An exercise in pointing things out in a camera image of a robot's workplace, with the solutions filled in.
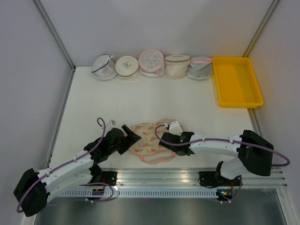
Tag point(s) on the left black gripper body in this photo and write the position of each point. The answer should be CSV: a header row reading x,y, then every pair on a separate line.
x,y
116,148

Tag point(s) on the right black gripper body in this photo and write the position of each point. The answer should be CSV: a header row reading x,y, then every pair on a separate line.
x,y
175,149

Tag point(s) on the floral mesh laundry bag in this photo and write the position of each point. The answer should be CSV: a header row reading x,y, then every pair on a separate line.
x,y
147,148

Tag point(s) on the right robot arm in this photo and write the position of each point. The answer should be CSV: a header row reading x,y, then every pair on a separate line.
x,y
250,153

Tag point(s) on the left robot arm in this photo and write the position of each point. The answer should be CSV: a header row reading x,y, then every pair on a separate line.
x,y
36,189

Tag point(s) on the round beige laundry bag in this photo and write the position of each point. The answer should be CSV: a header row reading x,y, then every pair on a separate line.
x,y
127,67

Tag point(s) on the white bag blue zipper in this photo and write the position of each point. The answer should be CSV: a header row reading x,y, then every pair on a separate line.
x,y
103,67

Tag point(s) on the pink rimmed round laundry bag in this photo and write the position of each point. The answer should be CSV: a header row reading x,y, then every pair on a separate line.
x,y
152,63

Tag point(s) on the white bag pink zipper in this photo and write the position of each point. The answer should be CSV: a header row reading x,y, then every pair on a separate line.
x,y
200,68

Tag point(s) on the cylindrical beige laundry bag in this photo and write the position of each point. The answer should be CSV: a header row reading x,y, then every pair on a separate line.
x,y
176,66

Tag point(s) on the yellow plastic tray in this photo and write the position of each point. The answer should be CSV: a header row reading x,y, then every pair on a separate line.
x,y
236,83

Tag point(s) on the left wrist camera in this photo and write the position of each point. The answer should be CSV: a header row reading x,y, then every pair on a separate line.
x,y
111,124

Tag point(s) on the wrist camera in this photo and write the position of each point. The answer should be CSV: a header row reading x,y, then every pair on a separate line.
x,y
175,128
111,124

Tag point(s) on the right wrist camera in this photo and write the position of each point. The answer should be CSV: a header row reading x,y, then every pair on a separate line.
x,y
175,128

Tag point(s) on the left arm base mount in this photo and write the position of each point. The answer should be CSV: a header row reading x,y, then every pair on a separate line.
x,y
108,177

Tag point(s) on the aluminium mounting rail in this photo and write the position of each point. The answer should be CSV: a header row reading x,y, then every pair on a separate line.
x,y
187,178

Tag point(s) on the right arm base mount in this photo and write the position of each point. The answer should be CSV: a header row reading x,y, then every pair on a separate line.
x,y
210,179

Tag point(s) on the white slotted cable duct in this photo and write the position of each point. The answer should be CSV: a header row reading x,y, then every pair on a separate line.
x,y
146,192

